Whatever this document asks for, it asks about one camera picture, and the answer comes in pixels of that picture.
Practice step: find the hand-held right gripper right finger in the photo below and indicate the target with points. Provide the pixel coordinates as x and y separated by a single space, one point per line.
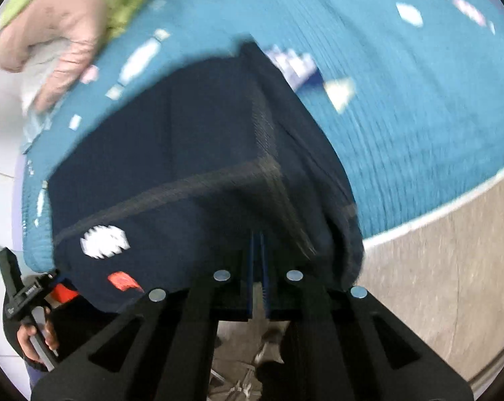
264 288

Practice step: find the person's left hand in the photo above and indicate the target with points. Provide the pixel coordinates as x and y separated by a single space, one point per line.
26 342

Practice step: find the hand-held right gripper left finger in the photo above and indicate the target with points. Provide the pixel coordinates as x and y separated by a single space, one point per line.
253 284

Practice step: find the metal frame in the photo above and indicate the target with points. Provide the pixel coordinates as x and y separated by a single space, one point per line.
235 384

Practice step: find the dark navy garment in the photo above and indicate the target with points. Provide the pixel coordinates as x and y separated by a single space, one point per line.
172 154

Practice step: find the person's shoe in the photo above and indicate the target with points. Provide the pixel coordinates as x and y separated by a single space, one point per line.
271 342

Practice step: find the teal printed blanket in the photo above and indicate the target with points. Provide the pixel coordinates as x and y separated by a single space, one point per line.
402 112

